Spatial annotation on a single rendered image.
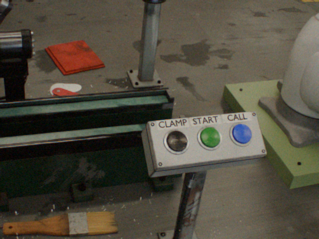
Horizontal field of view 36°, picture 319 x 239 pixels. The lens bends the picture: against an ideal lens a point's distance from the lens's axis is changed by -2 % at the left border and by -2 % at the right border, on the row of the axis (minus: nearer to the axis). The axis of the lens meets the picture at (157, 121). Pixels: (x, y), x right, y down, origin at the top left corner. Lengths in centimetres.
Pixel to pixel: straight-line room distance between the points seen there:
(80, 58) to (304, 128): 62
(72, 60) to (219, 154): 74
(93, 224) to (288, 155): 44
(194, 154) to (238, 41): 92
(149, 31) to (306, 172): 50
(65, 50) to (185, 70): 34
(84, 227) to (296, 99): 53
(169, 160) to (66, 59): 74
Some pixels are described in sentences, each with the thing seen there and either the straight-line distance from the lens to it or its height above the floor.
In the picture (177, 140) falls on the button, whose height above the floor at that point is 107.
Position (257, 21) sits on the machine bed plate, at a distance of 174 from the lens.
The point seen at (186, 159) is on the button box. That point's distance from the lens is 69.
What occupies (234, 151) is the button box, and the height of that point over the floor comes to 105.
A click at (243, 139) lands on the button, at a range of 72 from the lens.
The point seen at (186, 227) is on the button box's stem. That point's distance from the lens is 85.
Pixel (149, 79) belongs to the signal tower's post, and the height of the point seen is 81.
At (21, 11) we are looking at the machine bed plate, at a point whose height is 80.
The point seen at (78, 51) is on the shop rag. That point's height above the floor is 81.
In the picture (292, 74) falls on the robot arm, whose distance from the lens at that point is 111.
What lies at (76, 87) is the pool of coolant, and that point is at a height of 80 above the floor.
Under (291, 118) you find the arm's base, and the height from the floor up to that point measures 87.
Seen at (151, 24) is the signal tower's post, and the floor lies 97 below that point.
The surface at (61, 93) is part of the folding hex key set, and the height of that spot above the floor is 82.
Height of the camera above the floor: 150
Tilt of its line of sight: 37 degrees down
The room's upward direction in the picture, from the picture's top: 7 degrees clockwise
